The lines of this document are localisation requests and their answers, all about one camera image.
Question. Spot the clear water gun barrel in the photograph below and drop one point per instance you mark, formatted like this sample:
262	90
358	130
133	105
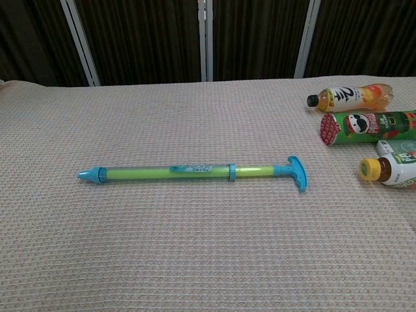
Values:
100	174

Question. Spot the beige woven tablecloth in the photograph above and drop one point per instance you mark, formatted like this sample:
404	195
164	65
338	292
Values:
182	247

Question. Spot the dark fabric screen panel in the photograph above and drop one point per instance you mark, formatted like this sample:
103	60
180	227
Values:
256	39
139	39
367	35
29	39

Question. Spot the orange drink bottle black cap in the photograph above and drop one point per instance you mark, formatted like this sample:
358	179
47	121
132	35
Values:
344	97

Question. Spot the green Pringles can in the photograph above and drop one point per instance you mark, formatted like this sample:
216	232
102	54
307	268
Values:
367	126

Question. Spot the white green drink package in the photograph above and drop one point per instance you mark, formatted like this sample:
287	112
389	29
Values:
395	145

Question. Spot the tea bottle yellow cap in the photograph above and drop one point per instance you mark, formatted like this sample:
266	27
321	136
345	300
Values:
395	169

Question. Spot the white screen frame post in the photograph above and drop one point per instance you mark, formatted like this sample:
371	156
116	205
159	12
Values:
307	39
81	42
205	39

